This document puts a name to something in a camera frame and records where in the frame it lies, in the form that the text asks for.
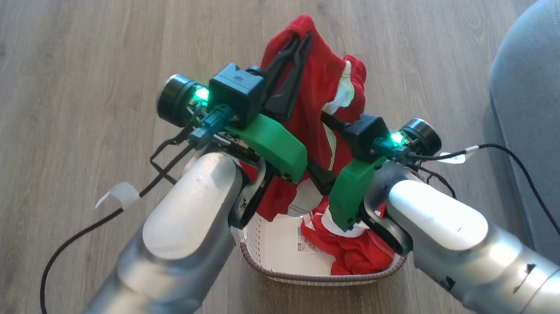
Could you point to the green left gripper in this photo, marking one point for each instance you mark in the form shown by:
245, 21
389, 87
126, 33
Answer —
274, 147

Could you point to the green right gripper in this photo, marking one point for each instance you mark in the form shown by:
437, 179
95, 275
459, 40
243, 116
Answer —
351, 191

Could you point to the red and white garment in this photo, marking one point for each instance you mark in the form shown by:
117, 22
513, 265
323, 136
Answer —
315, 96

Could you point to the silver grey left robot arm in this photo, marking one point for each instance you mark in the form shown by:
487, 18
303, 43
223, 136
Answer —
188, 224

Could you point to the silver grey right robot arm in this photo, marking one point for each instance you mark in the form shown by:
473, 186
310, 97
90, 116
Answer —
437, 218

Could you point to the grey fabric sofa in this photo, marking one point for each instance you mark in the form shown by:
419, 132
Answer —
554, 97

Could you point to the paper label sticker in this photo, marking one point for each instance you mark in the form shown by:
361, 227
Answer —
308, 240

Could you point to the white woven plastic laundry basket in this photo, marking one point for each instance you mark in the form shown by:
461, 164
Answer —
278, 240

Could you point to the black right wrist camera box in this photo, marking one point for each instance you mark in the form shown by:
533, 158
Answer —
365, 135

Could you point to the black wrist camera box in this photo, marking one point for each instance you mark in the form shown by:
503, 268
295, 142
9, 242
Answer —
239, 91
365, 135

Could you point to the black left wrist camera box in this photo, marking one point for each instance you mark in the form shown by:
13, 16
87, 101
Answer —
239, 91

